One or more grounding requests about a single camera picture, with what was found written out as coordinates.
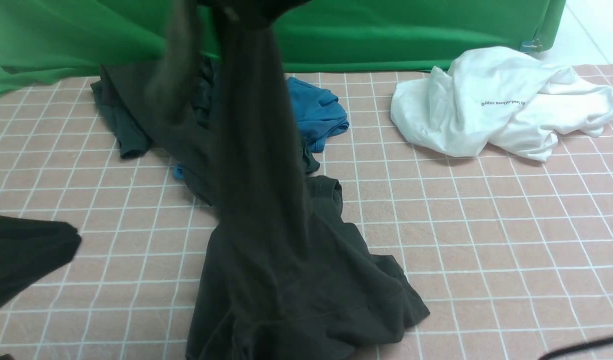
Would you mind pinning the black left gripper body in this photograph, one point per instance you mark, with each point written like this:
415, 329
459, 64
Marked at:
31, 249

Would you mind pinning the dark teal t-shirt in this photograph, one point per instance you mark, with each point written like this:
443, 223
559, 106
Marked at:
126, 125

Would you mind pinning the dark gray long-sleeve top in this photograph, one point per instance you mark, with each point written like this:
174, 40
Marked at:
284, 277

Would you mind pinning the blue t-shirt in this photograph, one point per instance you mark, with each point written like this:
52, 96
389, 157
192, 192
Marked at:
317, 112

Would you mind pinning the white t-shirt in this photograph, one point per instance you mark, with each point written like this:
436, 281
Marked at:
501, 97

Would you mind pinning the green backdrop cloth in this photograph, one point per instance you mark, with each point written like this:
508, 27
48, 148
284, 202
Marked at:
44, 41

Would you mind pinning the blue binder clip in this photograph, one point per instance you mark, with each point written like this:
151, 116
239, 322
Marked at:
531, 46

